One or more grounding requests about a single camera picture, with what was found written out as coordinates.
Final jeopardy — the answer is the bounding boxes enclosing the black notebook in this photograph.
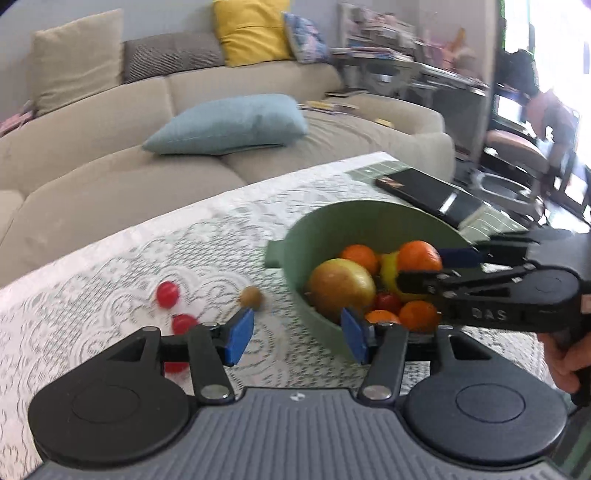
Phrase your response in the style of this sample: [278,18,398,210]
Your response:
[375,167,490,229]

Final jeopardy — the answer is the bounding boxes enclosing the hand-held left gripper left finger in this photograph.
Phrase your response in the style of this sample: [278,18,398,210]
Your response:
[99,308,256,404]

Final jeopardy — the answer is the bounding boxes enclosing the beige sofa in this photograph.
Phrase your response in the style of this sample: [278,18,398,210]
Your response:
[0,58,455,289]

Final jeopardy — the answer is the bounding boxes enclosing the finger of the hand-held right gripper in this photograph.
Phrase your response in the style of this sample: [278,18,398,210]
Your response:
[436,228,575,269]
[397,263,539,324]

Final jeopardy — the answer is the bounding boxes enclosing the round metal stool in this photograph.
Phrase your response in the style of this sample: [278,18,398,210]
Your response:
[471,168,550,217]

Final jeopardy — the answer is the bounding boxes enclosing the person's right hand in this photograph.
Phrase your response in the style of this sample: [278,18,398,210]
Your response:
[538,331,583,394]

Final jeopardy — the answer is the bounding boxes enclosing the orange tangerine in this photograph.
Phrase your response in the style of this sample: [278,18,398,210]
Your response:
[397,240,443,274]
[398,299,441,334]
[341,244,382,278]
[364,309,402,325]

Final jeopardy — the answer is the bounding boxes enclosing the pink magazines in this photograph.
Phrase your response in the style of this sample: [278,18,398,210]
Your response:
[0,99,38,137]

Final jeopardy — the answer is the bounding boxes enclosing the brown office chair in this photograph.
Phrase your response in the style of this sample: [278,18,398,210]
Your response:
[480,88,580,222]

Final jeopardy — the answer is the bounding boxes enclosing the pile of books on table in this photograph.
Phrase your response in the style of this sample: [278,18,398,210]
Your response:
[339,2,490,93]

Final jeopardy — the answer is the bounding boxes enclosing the light blue pillow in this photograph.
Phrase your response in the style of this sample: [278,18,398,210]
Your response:
[141,93,309,156]

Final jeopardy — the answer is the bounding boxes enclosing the beige pillow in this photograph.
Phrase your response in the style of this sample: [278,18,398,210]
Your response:
[30,8,125,116]

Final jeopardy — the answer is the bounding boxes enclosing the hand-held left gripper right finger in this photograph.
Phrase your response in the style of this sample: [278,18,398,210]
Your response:
[340,307,499,402]

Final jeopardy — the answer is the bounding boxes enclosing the grey striped pillow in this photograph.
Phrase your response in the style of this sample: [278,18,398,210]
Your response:
[122,32,227,85]

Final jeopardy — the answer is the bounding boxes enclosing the green colander bowl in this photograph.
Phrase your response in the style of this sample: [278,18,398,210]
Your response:
[264,199,476,363]

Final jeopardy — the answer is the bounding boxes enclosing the yellow pillow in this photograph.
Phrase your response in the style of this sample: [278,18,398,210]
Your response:
[212,0,296,68]

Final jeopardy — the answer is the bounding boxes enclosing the brown longan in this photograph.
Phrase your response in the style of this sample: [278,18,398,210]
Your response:
[239,285,265,309]

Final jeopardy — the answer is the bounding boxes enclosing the books on sofa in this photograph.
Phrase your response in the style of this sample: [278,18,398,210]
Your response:
[298,90,361,116]

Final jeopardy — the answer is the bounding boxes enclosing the patterned blue pillow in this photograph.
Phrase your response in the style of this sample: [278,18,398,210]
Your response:
[281,11,332,64]

